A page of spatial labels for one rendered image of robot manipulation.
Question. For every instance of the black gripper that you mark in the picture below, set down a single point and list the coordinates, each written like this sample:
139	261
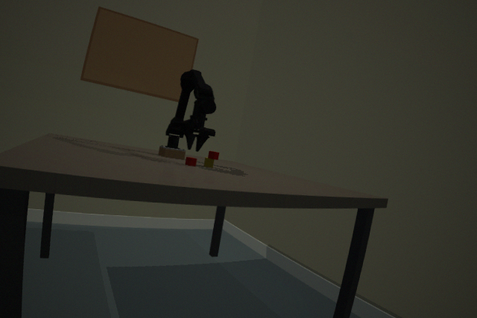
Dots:
203	133

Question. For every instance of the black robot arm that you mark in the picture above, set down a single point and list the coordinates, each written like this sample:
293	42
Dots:
190	80

